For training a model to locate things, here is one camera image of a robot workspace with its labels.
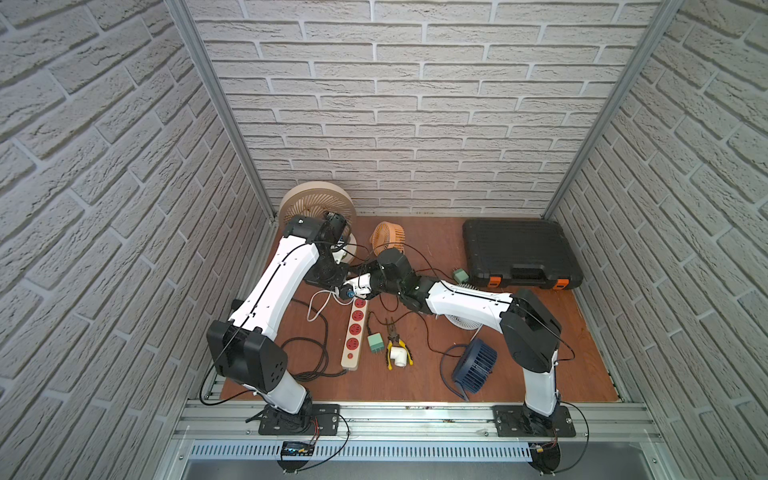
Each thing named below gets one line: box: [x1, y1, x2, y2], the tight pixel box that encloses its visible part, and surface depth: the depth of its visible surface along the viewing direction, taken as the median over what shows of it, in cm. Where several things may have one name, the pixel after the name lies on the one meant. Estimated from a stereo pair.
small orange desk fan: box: [370, 221, 406, 255], surface depth 102 cm
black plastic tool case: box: [462, 218, 584, 290], surface depth 100 cm
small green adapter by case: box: [453, 268, 469, 284], surface depth 102 cm
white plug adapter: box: [390, 346, 407, 367], surface depth 85 cm
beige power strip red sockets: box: [341, 297, 368, 371], surface depth 87 cm
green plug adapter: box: [367, 332, 385, 354], surface depth 87 cm
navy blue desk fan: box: [453, 339, 498, 395], surface depth 72 cm
